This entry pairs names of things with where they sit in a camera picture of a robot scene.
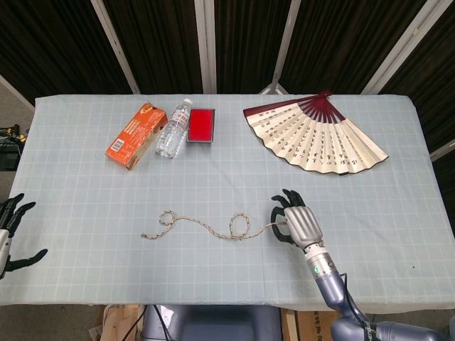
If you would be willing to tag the light wooden plank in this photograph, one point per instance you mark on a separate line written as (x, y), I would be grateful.
(288, 325)

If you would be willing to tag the black equipment with yellow clips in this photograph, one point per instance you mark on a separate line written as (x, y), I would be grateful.
(9, 152)

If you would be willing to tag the light blue checked tablecloth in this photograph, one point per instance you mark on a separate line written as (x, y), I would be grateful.
(227, 184)

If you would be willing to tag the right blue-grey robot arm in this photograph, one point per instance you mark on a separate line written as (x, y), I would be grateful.
(330, 284)

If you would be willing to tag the plywood crate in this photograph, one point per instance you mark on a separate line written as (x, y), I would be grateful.
(121, 323)

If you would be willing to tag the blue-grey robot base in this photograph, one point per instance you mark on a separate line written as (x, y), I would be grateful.
(213, 323)

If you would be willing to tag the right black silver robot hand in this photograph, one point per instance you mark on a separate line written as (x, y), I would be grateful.
(304, 227)

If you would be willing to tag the clear plastic water bottle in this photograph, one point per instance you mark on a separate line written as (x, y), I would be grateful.
(172, 131)

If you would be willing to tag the paper folding fan with calligraphy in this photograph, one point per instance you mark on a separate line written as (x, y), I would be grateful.
(320, 142)

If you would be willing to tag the orange carton box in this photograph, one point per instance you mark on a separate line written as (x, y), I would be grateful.
(136, 135)

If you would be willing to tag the red ink pad box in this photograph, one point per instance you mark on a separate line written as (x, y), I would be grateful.
(200, 124)

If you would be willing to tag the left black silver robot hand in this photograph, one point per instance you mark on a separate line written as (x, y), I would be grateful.
(3, 248)

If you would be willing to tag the brown cardboard box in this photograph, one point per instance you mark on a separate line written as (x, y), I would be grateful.
(314, 327)

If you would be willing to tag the white metal frame bar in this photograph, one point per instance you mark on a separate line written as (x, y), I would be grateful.
(286, 42)
(398, 46)
(16, 90)
(206, 46)
(442, 150)
(115, 42)

